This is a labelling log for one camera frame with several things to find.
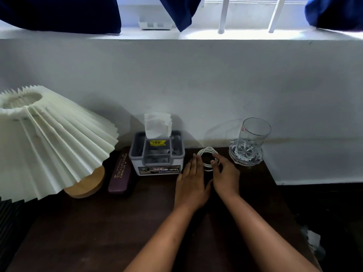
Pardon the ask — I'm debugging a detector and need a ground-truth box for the person's right hand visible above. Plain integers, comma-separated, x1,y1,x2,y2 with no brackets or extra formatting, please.
211,154,241,200

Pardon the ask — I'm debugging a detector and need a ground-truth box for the person's left hand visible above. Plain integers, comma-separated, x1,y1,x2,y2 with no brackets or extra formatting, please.
174,154,214,213

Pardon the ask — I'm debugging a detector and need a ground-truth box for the white cable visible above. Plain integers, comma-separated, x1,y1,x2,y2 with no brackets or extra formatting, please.
197,147,220,172

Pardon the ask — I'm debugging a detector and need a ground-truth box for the person's left forearm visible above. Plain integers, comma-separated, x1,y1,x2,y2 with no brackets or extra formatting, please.
124,205,206,272

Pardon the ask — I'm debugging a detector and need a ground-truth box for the person's right forearm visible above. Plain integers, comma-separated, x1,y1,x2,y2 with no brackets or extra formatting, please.
219,193,321,272

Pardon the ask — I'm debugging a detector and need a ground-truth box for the clear glass coaster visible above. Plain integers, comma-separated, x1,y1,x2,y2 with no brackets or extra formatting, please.
229,139,264,167

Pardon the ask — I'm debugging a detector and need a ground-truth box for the clear drinking glass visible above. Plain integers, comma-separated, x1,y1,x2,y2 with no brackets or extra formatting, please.
237,118,272,162

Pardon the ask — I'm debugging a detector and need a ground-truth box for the grey and white tissue holder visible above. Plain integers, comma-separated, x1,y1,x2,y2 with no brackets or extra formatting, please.
129,130,186,176

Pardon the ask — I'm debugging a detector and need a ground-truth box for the white tissue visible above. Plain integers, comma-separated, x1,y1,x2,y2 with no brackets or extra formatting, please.
144,112,172,139

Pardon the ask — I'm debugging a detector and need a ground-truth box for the purple glasses case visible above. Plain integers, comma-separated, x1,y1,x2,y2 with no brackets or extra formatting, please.
108,153,133,195

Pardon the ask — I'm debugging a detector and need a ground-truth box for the white crumpled paper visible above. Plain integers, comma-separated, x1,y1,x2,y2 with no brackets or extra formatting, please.
301,227,326,259

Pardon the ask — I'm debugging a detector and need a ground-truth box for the round wooden lamp base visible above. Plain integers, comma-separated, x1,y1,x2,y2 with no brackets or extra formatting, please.
64,165,106,199

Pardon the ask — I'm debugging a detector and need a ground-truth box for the white window bar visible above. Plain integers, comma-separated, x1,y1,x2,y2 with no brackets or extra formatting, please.
217,0,231,34
268,0,287,34

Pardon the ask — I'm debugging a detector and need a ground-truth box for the small white plastic holder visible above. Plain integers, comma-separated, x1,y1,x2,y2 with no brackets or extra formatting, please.
138,16,173,30

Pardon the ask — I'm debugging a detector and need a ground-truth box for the white pleated lamp shade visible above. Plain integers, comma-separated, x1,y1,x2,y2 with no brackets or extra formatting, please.
0,85,119,202

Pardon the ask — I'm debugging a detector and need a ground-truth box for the narrow dark blue curtain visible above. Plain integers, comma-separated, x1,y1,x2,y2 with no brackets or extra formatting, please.
157,0,203,32

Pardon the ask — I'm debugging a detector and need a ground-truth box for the black ribbed object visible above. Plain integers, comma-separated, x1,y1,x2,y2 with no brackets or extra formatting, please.
0,197,26,272

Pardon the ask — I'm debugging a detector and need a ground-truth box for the wide dark blue curtain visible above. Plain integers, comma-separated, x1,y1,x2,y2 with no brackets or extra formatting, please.
0,0,122,35

